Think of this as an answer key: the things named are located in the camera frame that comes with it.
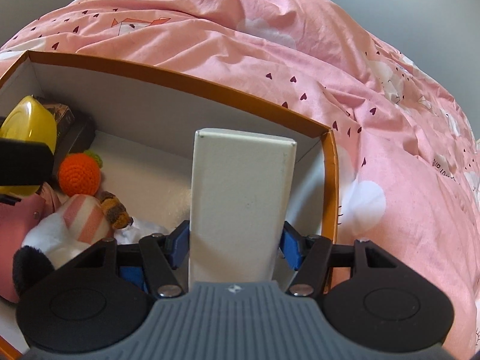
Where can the yellow round object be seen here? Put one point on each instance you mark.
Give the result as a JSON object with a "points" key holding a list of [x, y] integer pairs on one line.
{"points": [[28, 121]]}

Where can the white rectangular box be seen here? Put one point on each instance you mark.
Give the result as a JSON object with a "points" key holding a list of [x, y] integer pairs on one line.
{"points": [[240, 190]]}

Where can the orange crochet ball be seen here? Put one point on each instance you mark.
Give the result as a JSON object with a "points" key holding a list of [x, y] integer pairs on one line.
{"points": [[80, 174]]}

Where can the white plush dog toy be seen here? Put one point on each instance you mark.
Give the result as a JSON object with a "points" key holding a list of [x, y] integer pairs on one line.
{"points": [[89, 219]]}

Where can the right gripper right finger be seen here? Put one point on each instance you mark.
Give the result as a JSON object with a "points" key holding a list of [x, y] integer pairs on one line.
{"points": [[295, 248]]}

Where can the orange cardboard box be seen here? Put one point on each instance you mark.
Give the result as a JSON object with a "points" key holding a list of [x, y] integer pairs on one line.
{"points": [[146, 119]]}

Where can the illustrated card box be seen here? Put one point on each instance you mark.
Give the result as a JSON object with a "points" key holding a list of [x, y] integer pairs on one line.
{"points": [[63, 115]]}

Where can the black small box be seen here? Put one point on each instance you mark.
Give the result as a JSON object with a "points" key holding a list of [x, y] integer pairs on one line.
{"points": [[77, 138]]}

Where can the pink patterned duvet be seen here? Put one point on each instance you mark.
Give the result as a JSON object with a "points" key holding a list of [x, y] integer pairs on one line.
{"points": [[408, 159]]}

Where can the pink zippered pouch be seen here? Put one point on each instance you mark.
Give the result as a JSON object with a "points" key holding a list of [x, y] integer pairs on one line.
{"points": [[34, 221]]}

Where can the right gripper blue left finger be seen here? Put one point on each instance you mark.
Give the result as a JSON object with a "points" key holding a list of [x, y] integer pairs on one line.
{"points": [[138, 244]]}

